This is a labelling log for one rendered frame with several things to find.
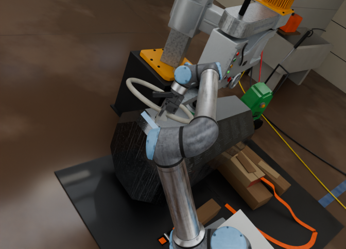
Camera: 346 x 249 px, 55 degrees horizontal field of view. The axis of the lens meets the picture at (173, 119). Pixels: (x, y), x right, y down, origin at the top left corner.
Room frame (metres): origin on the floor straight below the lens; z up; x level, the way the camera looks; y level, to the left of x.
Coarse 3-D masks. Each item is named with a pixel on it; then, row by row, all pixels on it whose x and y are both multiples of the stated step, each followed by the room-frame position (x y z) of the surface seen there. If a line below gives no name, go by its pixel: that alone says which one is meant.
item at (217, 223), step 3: (219, 219) 1.34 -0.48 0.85; (222, 219) 1.35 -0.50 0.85; (216, 222) 1.31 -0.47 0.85; (219, 222) 1.32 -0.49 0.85; (222, 222) 1.33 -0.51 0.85; (210, 225) 1.27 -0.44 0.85; (213, 225) 1.28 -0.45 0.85; (216, 225) 1.29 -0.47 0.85; (219, 225) 1.30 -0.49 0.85; (204, 228) 1.23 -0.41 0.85; (207, 228) 1.24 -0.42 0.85; (210, 228) 1.25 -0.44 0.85
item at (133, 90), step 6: (132, 78) 1.80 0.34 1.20; (126, 84) 1.68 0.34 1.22; (144, 84) 1.91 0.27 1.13; (150, 84) 1.95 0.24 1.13; (132, 90) 1.60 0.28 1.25; (156, 90) 1.95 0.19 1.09; (162, 90) 1.97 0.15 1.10; (138, 96) 1.56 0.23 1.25; (144, 96) 1.57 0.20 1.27; (144, 102) 1.54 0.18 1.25; (150, 102) 1.54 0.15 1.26; (156, 108) 1.53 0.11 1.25; (186, 108) 1.89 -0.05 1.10; (168, 114) 1.54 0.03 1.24; (192, 114) 1.82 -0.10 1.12; (174, 120) 1.56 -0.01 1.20; (180, 120) 1.58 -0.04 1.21; (186, 120) 1.62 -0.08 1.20
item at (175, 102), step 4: (172, 92) 1.56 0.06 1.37; (176, 92) 1.56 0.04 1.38; (176, 96) 1.59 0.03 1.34; (180, 96) 1.57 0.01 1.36; (164, 100) 1.59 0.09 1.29; (168, 100) 1.55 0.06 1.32; (172, 100) 1.57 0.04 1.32; (176, 100) 1.57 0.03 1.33; (180, 100) 1.57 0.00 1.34; (168, 104) 1.54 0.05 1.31; (172, 104) 1.54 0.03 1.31; (176, 104) 1.56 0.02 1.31; (168, 108) 1.54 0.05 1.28; (172, 108) 1.55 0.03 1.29; (176, 108) 1.55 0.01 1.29; (172, 112) 1.53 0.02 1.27
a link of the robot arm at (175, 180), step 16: (160, 128) 0.97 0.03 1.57; (176, 128) 0.96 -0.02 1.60; (160, 144) 0.91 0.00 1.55; (176, 144) 0.91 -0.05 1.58; (160, 160) 0.90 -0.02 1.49; (176, 160) 0.92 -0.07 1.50; (160, 176) 0.93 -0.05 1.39; (176, 176) 0.92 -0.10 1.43; (176, 192) 0.91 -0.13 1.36; (176, 208) 0.92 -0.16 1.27; (192, 208) 0.95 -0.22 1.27; (176, 224) 0.93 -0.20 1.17; (192, 224) 0.94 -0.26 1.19; (176, 240) 0.93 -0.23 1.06; (192, 240) 0.93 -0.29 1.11
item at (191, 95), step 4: (192, 84) 2.23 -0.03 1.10; (196, 84) 2.30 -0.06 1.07; (188, 88) 2.20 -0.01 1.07; (192, 88) 2.25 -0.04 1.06; (196, 88) 2.28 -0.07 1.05; (188, 92) 2.17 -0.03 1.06; (192, 92) 2.19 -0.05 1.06; (196, 92) 2.22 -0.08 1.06; (184, 96) 2.09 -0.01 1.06; (188, 96) 2.11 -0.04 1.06; (192, 96) 2.06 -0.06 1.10; (196, 96) 2.10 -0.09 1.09; (184, 100) 2.04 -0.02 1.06; (188, 100) 2.00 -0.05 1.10; (192, 100) 2.05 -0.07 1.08; (184, 104) 1.96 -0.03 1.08
